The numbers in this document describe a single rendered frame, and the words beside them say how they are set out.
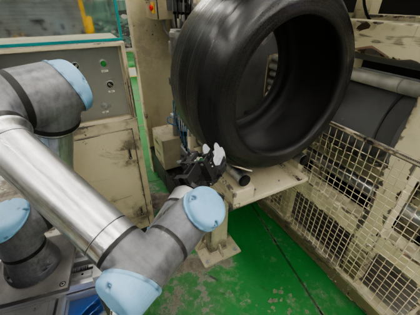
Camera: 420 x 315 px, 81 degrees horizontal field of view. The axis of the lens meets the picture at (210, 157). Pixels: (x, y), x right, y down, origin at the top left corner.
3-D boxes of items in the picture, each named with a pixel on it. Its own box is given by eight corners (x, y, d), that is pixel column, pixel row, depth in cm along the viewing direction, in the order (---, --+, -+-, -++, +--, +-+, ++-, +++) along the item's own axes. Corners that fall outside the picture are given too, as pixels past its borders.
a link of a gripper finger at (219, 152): (224, 133, 70) (213, 152, 63) (231, 150, 73) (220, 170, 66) (215, 134, 72) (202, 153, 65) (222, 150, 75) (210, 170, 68)
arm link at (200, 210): (202, 255, 35) (169, 267, 43) (236, 207, 44) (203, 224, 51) (167, 214, 35) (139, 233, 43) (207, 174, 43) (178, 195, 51)
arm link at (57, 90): (24, 213, 79) (-21, 55, 43) (67, 187, 90) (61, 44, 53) (49, 237, 77) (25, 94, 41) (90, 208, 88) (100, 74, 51)
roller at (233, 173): (206, 140, 113) (197, 144, 112) (204, 132, 110) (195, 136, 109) (251, 183, 87) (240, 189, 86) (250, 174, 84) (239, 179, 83)
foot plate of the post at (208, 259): (188, 237, 175) (188, 234, 173) (221, 224, 186) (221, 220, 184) (205, 268, 155) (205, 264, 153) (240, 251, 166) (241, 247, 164)
